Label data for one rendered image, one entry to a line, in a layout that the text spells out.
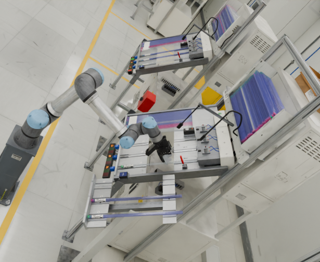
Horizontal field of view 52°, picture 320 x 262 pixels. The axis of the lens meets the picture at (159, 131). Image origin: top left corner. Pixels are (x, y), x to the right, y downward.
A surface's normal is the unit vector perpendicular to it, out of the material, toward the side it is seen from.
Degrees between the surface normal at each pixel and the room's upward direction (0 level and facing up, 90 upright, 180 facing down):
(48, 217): 0
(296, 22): 90
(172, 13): 90
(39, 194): 0
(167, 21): 90
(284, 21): 90
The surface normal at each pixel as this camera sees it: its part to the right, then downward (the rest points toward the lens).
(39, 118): 0.54, -0.57
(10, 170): 0.01, 0.64
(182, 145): -0.16, -0.78
